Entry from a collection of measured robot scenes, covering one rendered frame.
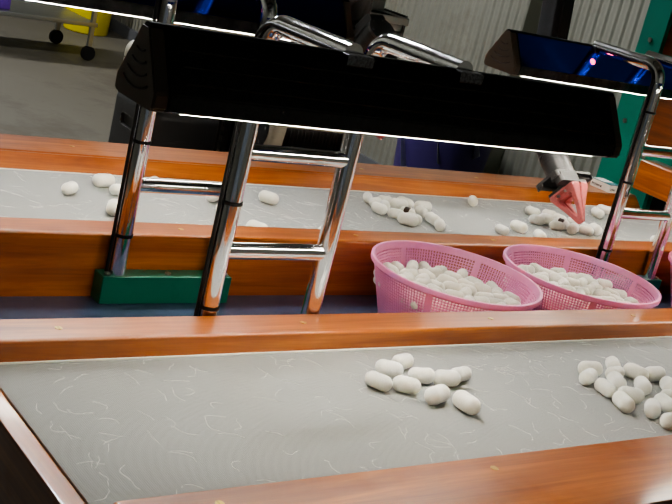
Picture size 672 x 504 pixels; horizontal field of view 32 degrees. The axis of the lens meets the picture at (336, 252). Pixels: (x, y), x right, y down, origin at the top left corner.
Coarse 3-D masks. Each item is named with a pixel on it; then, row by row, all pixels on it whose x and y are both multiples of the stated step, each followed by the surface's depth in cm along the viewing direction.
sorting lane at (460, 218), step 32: (0, 192) 170; (32, 192) 174; (96, 192) 182; (256, 192) 205; (288, 192) 211; (320, 192) 216; (352, 192) 222; (384, 192) 228; (288, 224) 190; (320, 224) 195; (352, 224) 200; (384, 224) 205; (448, 224) 216; (480, 224) 222; (544, 224) 235; (640, 224) 258
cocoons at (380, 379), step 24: (384, 360) 137; (408, 360) 140; (384, 384) 132; (408, 384) 133; (456, 384) 139; (600, 384) 148; (624, 384) 150; (648, 384) 152; (480, 408) 132; (624, 408) 144; (648, 408) 144
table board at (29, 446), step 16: (0, 400) 110; (0, 416) 107; (16, 416) 107; (0, 432) 106; (16, 432) 105; (0, 448) 106; (16, 448) 103; (32, 448) 102; (0, 464) 106; (16, 464) 103; (32, 464) 100; (48, 464) 101; (0, 480) 106; (16, 480) 103; (32, 480) 100; (48, 480) 98; (64, 480) 99; (0, 496) 105; (16, 496) 102; (32, 496) 100; (48, 496) 97; (64, 496) 96
